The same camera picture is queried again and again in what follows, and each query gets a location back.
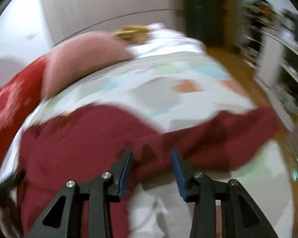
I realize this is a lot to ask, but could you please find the cluttered white shelf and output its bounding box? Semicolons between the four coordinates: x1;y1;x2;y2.
243;0;298;119

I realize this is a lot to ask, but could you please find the red heart print comforter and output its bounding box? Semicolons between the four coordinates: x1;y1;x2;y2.
0;55;50;171

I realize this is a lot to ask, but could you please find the dark green door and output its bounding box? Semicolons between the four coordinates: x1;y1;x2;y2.
182;0;226;47

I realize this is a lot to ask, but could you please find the pink ribbed pillow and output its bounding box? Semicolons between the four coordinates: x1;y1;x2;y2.
41;31;134;100

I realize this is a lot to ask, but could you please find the dark red garment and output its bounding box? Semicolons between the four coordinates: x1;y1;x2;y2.
16;104;282;238

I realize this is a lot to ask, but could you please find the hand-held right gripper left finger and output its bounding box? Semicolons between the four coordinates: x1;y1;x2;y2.
23;148;134;238

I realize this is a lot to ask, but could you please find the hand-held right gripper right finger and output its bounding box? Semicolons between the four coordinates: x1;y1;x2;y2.
170;149;280;238

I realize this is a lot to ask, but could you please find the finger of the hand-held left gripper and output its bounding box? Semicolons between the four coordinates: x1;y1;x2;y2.
0;170;24;207

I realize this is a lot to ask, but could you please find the heart patterned quilt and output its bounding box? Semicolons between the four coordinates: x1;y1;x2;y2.
0;52;296;238

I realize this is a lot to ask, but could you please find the white panelled wardrobe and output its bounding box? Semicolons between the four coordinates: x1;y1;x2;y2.
37;0;187;47

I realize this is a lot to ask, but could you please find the round grey headboard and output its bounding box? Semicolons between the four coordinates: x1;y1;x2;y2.
0;57;24;92

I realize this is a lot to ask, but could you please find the yellow striped cloth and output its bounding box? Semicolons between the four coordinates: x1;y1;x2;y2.
113;25;149;42

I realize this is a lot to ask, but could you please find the white bed sheet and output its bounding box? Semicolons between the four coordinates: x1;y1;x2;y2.
129;23;206;57

